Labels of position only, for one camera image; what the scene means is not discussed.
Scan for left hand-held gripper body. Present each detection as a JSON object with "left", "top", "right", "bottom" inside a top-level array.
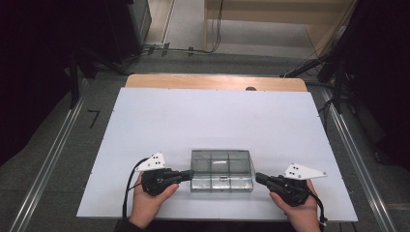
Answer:
[{"left": 134, "top": 151, "right": 184, "bottom": 197}]

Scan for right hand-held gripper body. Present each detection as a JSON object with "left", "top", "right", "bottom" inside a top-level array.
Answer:
[{"left": 266, "top": 162, "right": 328, "bottom": 208}]

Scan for clear plastic compartment box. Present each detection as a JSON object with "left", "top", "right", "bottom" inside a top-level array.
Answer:
[{"left": 190, "top": 148, "right": 255, "bottom": 193}]

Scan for person's right hand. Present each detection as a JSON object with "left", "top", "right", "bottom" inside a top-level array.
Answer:
[{"left": 270, "top": 179, "right": 322, "bottom": 232}]

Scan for person's left hand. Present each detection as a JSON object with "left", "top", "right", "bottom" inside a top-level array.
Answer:
[{"left": 130, "top": 172, "right": 180, "bottom": 230}]

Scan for white table board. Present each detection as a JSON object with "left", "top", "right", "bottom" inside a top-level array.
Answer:
[{"left": 76, "top": 86, "right": 359, "bottom": 223}]

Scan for wooden table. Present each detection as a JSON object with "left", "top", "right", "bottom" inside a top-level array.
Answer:
[{"left": 124, "top": 73, "right": 308, "bottom": 93}]

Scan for black metal stand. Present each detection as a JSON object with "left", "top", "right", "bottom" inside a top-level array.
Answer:
[{"left": 66, "top": 47, "right": 98, "bottom": 109}]

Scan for black stand with equipment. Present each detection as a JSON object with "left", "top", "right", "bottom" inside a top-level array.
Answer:
[{"left": 279, "top": 0, "right": 359, "bottom": 114}]

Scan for black cabinet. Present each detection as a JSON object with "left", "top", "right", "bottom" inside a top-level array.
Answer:
[{"left": 104, "top": 0, "right": 153, "bottom": 64}]

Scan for dark curtain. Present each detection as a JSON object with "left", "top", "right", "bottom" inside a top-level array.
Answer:
[
  {"left": 341, "top": 0, "right": 410, "bottom": 168},
  {"left": 0, "top": 0, "right": 107, "bottom": 167}
]

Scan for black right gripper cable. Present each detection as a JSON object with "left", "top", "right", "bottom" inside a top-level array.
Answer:
[{"left": 308, "top": 189, "right": 329, "bottom": 228}]

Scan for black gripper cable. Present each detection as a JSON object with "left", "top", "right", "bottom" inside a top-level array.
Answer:
[
  {"left": 308, "top": 189, "right": 329, "bottom": 228},
  {"left": 121, "top": 157, "right": 151, "bottom": 224}
]

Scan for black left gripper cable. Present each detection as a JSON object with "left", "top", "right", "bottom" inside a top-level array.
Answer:
[{"left": 121, "top": 157, "right": 151, "bottom": 224}]

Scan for metal floor rail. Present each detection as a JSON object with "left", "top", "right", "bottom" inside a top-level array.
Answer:
[
  {"left": 320, "top": 86, "right": 397, "bottom": 232},
  {"left": 9, "top": 76, "right": 90, "bottom": 232}
]

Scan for black floor cables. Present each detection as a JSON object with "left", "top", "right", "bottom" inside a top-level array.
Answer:
[{"left": 122, "top": 43, "right": 214, "bottom": 71}]

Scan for hanging black cable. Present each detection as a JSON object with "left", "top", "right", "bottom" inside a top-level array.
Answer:
[{"left": 211, "top": 0, "right": 225, "bottom": 54}]

